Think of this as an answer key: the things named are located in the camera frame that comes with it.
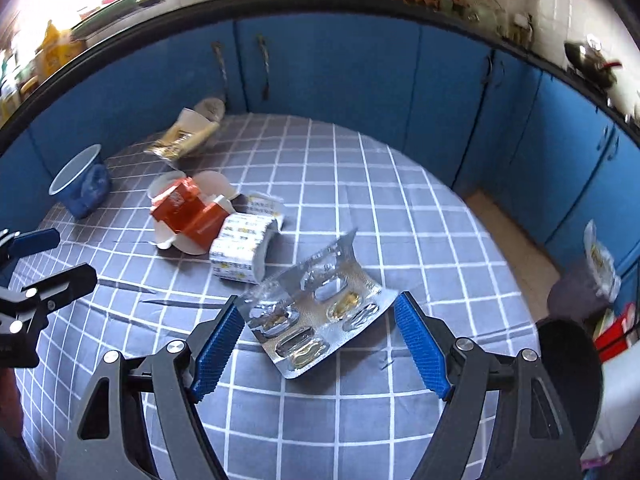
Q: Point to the yellow plastic bottle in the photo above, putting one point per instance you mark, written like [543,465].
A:
[55,47]

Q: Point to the torn orange box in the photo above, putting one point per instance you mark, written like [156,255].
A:
[185,212]

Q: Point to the blue kitchen base cabinet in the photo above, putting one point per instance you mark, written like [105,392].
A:
[350,60]

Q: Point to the red container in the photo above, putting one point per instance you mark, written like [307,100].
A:
[617,335]

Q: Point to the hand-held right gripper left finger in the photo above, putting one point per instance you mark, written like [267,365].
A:
[217,350]

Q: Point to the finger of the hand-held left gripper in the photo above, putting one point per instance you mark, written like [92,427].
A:
[60,282]
[35,241]

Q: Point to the blue paper cup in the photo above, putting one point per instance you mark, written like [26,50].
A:
[85,190]

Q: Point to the pale green kettle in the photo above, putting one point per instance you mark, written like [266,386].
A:
[480,7]

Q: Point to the silver blister pack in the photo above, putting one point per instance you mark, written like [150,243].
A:
[320,305]

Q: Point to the white pill box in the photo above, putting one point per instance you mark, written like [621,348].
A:
[240,245]

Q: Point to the steel wok with lid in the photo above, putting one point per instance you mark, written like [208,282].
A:
[590,65]

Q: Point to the black kitchen countertop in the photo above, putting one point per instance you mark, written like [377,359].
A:
[350,2]

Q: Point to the black trash can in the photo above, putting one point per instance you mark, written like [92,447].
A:
[570,385]

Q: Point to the grey bin with plastic bag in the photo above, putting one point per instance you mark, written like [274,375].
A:
[570,290]

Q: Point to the blue checked tablecloth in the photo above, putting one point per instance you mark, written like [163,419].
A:
[400,210]

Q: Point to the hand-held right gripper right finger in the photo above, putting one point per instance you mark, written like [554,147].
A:
[420,350]

